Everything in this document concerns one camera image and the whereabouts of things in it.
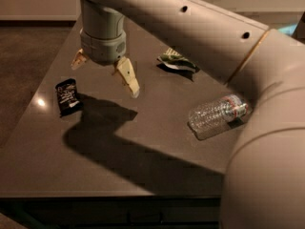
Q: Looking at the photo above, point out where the green jalapeno chip bag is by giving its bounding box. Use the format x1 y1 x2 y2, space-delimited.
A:
158 48 198 73

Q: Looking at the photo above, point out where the black rxbar chocolate bar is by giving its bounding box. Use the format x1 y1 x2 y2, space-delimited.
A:
55 78 83 116

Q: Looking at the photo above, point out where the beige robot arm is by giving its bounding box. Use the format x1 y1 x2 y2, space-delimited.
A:
90 0 305 229

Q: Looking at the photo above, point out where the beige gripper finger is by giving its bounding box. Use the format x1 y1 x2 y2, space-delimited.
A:
113 56 140 98
71 49 89 70

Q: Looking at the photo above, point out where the clear plastic water bottle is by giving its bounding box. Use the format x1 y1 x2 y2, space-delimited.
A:
188 94 249 135

